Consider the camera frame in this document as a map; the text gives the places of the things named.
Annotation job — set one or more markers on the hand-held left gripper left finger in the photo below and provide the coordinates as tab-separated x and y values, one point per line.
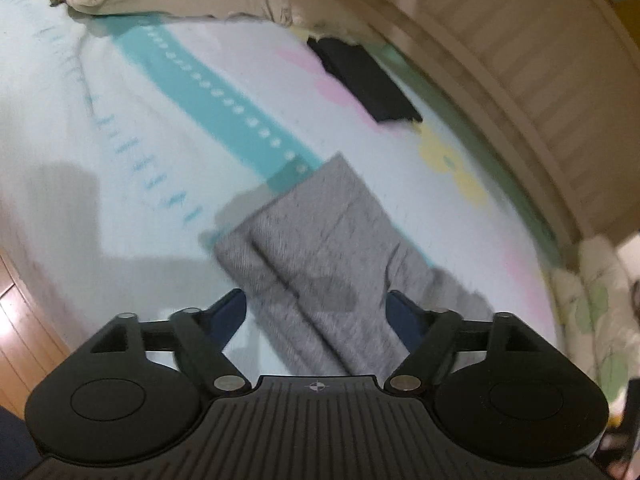
227	316

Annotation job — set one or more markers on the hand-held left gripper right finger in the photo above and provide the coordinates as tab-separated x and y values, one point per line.
403	317

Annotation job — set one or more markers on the grey pants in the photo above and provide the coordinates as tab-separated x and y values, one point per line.
325	260

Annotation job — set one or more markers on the floral print pillow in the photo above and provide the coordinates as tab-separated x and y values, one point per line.
585	320
612	265

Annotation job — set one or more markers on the floral bed sheet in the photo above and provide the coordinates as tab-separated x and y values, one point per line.
150	150

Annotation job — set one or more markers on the black folded cloth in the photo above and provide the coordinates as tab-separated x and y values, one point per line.
365	80

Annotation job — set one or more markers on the person's left leg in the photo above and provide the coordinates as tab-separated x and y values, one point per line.
15	440

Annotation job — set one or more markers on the wooden headboard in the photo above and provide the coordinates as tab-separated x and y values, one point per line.
500	60

